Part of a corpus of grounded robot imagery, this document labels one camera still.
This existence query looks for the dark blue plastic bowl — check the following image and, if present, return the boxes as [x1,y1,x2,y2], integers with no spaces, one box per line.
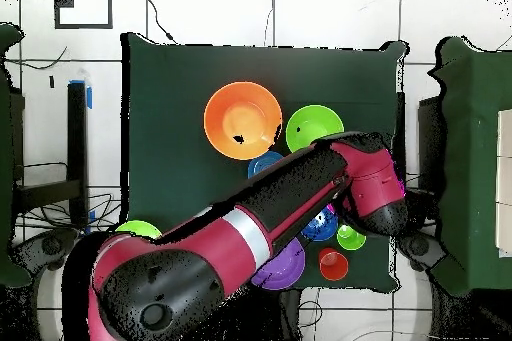
[300,206,340,243]

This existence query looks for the purple plastic bowl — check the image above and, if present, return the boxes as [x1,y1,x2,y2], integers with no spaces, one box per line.
[250,236,306,291]

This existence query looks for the orange plastic bowl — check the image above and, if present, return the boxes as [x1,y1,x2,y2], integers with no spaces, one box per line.
[203,81,284,161]

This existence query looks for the black floor cable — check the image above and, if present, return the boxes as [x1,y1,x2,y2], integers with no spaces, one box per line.
[139,0,178,44]

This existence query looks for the beige boxes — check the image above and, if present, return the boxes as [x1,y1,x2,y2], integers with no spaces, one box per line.
[495,108,512,258]

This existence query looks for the orange plastic cup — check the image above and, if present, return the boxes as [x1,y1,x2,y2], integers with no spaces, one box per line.
[318,247,350,282]

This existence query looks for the dark green table cloth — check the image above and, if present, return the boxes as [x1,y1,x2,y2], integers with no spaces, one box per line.
[120,31,410,293]

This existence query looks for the black upright post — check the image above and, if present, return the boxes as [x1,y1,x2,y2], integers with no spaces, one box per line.
[66,80,90,230]

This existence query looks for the green plastic cup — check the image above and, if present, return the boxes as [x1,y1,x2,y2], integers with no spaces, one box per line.
[336,223,368,251]

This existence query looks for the light blue plastic bowl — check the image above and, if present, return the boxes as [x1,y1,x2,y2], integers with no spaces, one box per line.
[247,150,285,179]

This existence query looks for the green cloth side table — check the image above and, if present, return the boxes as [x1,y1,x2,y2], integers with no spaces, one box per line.
[0,22,31,288]
[427,35,512,298]

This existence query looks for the pink plastic bowl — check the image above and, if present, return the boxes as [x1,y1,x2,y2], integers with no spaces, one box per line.
[325,156,407,216]

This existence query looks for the green plastic bowl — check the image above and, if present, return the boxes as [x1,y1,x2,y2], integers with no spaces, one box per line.
[285,104,345,154]
[115,219,163,240]

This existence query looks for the black pedestal leg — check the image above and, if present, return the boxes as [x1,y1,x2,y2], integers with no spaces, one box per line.
[9,228,79,341]
[397,230,447,274]

